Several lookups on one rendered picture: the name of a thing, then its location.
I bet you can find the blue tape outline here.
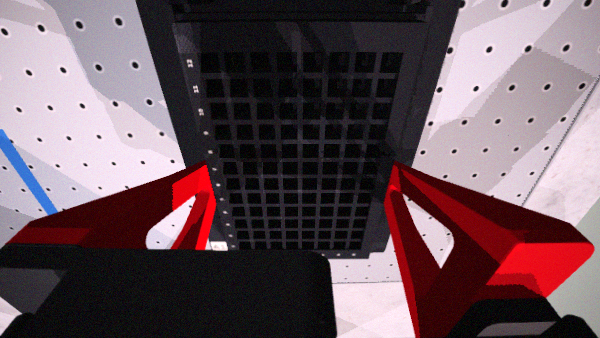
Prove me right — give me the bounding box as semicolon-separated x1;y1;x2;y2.
0;129;58;215

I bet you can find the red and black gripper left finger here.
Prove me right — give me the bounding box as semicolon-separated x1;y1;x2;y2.
6;160;216;249

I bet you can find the grey perforated base plate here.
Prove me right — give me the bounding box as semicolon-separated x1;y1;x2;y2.
0;0;600;285

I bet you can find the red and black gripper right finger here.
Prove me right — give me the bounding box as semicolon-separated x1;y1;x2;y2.
384;161;594;338

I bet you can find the black well plate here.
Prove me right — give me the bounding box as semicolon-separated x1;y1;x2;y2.
171;11;429;259

